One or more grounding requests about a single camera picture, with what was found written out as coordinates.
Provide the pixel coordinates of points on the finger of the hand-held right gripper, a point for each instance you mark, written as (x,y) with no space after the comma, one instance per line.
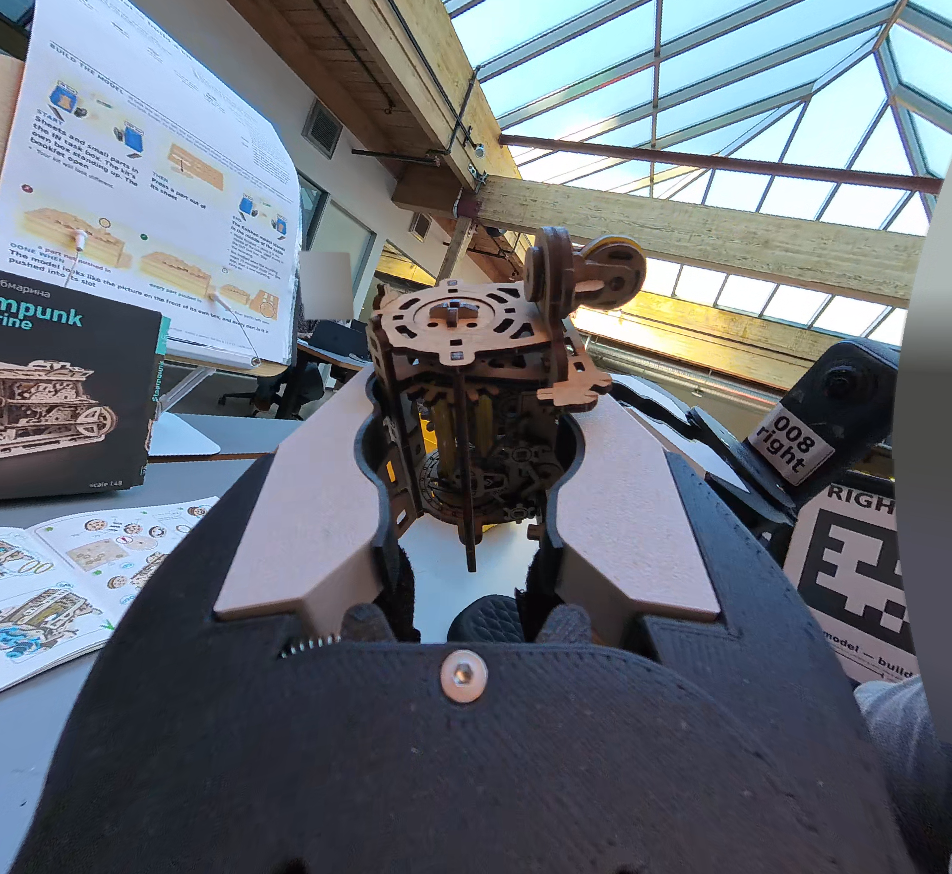
(643,396)
(703,459)

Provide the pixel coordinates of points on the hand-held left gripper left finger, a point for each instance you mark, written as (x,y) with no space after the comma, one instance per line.
(297,517)

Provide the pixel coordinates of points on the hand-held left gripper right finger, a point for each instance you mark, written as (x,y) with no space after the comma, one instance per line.
(632,517)

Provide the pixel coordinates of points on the wooden mechanical model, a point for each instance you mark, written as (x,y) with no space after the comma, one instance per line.
(476,338)

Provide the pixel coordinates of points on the black model kit box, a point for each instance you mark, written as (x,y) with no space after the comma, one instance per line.
(67,398)

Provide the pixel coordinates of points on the black office chair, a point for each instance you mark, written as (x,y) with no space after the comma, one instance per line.
(286,387)

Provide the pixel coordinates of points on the white sheet stand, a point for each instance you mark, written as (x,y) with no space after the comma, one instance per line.
(182,435)

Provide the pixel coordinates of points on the wooden office desk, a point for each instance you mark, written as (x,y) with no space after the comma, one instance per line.
(335,353)

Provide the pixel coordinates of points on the open assembly booklet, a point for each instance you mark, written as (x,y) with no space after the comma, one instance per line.
(74,576)

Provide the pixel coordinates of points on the person's grey clothing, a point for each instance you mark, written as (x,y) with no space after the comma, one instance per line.
(904,755)

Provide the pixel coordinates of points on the white instruction sheet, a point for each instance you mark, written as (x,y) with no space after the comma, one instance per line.
(149,145)

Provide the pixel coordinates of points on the grey wall vent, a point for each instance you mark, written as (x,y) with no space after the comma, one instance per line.
(322,128)

